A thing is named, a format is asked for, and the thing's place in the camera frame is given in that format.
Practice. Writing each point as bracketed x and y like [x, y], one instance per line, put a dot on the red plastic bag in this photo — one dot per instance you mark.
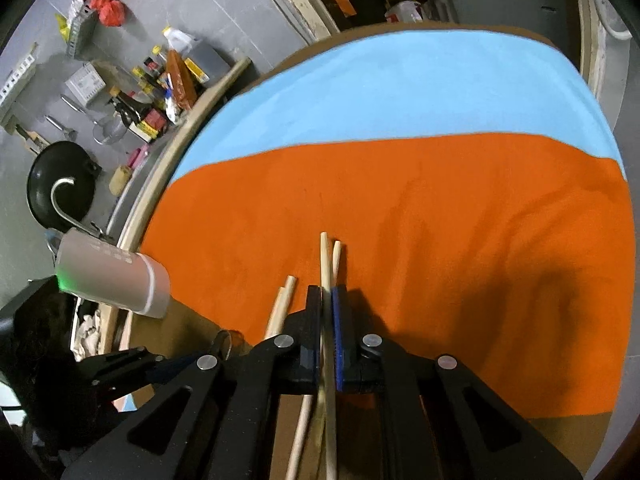
[109, 9]

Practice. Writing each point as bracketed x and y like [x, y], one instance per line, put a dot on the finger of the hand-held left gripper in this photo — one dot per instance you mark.
[170, 367]
[125, 360]

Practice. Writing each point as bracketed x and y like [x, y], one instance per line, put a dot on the dark pump bottle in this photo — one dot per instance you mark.
[125, 105]

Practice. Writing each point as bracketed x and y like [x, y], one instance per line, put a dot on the red white snack packet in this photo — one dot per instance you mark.
[81, 5]

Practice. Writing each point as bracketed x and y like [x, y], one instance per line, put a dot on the red cap sauce bottle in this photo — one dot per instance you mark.
[155, 66]

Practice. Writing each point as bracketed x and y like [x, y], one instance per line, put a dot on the yellow cap sauce bottle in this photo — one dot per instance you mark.
[145, 79]

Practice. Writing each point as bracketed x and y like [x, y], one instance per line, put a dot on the wooden door frame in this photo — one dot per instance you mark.
[300, 0]

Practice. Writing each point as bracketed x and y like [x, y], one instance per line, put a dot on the orange spice packet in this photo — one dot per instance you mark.
[181, 80]

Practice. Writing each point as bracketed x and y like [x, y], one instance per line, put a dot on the grey wall shelf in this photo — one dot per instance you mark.
[81, 32]

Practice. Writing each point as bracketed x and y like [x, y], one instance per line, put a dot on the white cloth rag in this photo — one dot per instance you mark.
[90, 335]

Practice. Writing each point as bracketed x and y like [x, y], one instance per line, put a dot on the striped colourful blanket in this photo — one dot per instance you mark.
[400, 210]

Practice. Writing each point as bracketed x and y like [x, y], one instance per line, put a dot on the white slotted wall rack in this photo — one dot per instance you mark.
[17, 80]

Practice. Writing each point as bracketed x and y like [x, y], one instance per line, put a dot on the black wok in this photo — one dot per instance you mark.
[50, 180]

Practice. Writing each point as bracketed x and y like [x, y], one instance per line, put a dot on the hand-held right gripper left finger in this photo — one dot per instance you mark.
[312, 340]

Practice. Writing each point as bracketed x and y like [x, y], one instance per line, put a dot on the yellow sponge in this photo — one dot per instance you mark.
[120, 180]

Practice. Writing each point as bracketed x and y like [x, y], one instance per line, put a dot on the clear glass bottle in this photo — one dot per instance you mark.
[160, 54]

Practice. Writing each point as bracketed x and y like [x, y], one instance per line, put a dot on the plastic oil jug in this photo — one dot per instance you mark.
[205, 60]

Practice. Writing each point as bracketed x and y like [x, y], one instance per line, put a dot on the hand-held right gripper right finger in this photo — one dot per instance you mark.
[339, 340]

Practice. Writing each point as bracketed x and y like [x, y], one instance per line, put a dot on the yellow green snack packet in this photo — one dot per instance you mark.
[61, 27]

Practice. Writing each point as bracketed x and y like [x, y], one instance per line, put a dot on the curved steel faucet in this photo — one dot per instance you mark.
[65, 195]

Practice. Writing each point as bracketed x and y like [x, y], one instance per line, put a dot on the blue white packet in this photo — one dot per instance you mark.
[172, 105]

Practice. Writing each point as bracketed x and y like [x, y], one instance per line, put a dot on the pink scrub pad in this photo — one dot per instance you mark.
[139, 156]

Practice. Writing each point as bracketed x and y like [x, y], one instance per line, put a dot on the white hanging basket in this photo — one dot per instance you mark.
[85, 85]

